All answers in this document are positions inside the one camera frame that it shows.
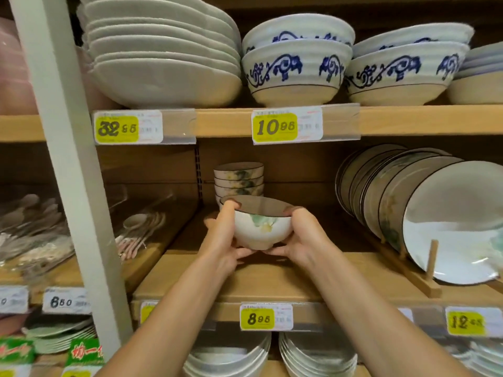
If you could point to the person's left hand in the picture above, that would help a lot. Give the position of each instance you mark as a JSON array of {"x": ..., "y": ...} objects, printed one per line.
[{"x": 218, "y": 247}]

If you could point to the person's right hand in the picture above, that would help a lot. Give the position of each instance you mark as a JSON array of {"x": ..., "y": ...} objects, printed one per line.
[{"x": 306, "y": 243}]

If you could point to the person's right forearm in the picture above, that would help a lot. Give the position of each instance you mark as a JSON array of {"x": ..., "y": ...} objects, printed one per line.
[{"x": 385, "y": 329}]

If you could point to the person's left forearm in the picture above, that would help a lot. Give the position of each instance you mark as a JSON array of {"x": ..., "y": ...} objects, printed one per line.
[{"x": 165, "y": 329}]

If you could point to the stack of large white bowls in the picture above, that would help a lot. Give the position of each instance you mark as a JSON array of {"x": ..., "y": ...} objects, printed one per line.
[{"x": 228, "y": 361}]

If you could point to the stack of large white dishes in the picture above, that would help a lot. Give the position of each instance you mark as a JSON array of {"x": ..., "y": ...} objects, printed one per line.
[{"x": 165, "y": 84}]

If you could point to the yellow price tag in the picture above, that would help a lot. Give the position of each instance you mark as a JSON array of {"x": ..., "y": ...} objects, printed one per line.
[
  {"x": 116, "y": 129},
  {"x": 405, "y": 314},
  {"x": 465, "y": 323},
  {"x": 147, "y": 313},
  {"x": 257, "y": 319},
  {"x": 275, "y": 127}
]

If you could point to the bundle of pink ceramic spoons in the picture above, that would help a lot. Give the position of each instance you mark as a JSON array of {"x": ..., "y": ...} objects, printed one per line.
[{"x": 133, "y": 221}]

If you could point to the wooden plate rack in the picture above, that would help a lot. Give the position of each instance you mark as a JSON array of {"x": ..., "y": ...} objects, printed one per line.
[{"x": 432, "y": 263}]

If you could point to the row of black-rimmed floral plates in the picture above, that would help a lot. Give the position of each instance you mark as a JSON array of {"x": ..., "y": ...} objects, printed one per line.
[{"x": 452, "y": 223}]

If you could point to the blue patterned white bowl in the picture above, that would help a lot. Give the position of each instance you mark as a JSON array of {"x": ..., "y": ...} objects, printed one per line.
[
  {"x": 298, "y": 25},
  {"x": 294, "y": 96},
  {"x": 412, "y": 33},
  {"x": 397, "y": 96}
]

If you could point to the white price tag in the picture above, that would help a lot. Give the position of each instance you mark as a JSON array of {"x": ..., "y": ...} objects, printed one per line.
[
  {"x": 13, "y": 300},
  {"x": 65, "y": 301}
]

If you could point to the green sign price tag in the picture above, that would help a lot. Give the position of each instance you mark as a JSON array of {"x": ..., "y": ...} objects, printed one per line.
[
  {"x": 15, "y": 351},
  {"x": 84, "y": 353}
]

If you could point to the stack of pale green plates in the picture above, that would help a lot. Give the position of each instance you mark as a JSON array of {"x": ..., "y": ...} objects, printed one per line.
[{"x": 59, "y": 337}]

